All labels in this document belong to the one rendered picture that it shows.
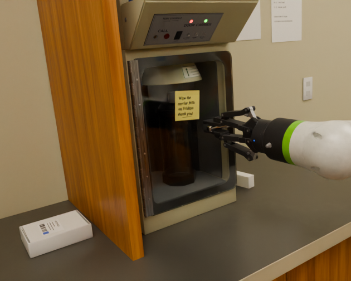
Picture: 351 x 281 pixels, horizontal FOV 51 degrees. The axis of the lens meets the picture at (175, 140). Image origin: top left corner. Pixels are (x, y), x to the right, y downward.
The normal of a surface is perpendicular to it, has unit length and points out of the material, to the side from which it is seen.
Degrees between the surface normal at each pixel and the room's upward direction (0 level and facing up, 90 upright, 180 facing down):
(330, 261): 90
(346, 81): 90
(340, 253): 90
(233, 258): 0
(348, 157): 89
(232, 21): 135
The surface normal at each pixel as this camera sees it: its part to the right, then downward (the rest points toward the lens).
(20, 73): 0.54, 0.15
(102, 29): -0.84, 0.19
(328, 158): -0.58, 0.28
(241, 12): 0.44, 0.79
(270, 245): -0.08, -0.97
